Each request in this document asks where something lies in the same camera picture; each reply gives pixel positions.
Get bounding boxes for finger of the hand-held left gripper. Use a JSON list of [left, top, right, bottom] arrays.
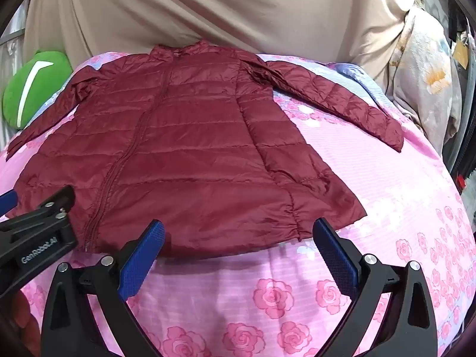
[[0, 185, 76, 240], [0, 190, 19, 217]]

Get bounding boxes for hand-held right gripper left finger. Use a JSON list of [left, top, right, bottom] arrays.
[[41, 220, 166, 357]]

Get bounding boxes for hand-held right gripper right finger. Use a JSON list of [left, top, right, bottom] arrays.
[[313, 217, 437, 357]]

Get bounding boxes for maroon quilted down jacket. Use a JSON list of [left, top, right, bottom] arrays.
[[5, 43, 405, 257]]

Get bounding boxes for pink floral bedsheet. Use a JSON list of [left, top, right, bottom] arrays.
[[0, 52, 476, 357]]

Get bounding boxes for green plush pillow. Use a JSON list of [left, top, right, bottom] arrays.
[[2, 50, 73, 131]]

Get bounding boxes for cream floral cloth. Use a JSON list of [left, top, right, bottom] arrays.
[[387, 7, 462, 157]]

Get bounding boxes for tan paper tag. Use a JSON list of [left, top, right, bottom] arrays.
[[454, 41, 470, 70]]

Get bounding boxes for beige curtain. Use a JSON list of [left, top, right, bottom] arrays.
[[24, 0, 413, 73]]

